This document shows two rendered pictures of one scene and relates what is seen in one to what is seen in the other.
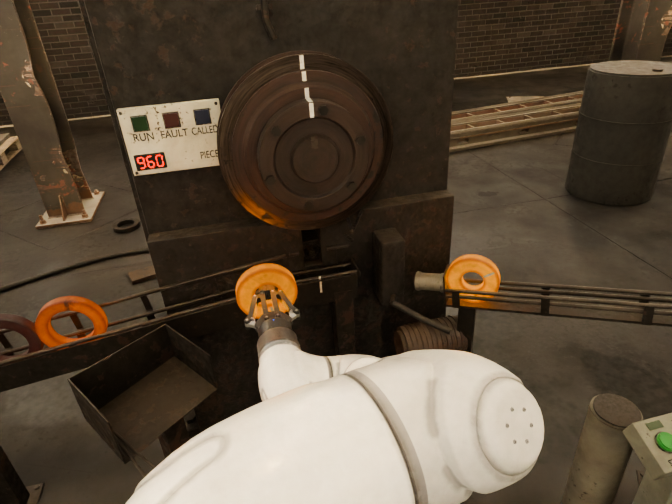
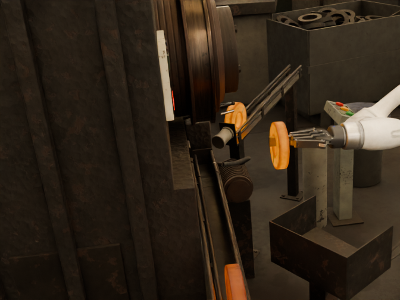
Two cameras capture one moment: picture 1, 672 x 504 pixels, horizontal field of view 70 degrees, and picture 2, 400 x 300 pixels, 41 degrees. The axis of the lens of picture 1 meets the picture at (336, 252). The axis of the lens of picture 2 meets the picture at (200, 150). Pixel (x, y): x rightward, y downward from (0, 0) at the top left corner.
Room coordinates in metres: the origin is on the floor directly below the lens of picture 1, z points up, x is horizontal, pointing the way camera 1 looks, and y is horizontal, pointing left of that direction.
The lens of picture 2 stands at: (1.01, 1.79, 1.52)
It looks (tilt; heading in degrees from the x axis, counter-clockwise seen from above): 23 degrees down; 279
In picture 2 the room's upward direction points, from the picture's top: 6 degrees counter-clockwise
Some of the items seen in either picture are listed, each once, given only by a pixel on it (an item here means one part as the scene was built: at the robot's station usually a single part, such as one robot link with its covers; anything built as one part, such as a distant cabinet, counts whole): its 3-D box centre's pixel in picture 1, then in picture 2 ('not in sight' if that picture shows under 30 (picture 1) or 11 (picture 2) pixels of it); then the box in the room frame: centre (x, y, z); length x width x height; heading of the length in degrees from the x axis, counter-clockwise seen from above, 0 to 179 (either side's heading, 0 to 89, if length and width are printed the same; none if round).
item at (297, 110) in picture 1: (313, 157); (225, 50); (1.17, 0.04, 1.11); 0.28 x 0.06 x 0.28; 102
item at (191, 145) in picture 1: (175, 137); (165, 72); (1.31, 0.42, 1.15); 0.26 x 0.02 x 0.18; 102
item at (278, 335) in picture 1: (278, 349); (349, 136); (0.79, 0.13, 0.83); 0.09 x 0.06 x 0.09; 102
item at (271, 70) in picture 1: (306, 146); (196, 53); (1.27, 0.06, 1.11); 0.47 x 0.06 x 0.47; 102
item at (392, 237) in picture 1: (388, 266); (198, 147); (1.33, -0.17, 0.68); 0.11 x 0.08 x 0.24; 12
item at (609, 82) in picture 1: (621, 132); not in sight; (3.32, -2.06, 0.45); 0.59 x 0.59 x 0.89
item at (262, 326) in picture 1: (274, 327); (327, 137); (0.86, 0.15, 0.83); 0.09 x 0.08 x 0.07; 12
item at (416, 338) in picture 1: (428, 385); (237, 219); (1.21, -0.29, 0.27); 0.22 x 0.13 x 0.53; 102
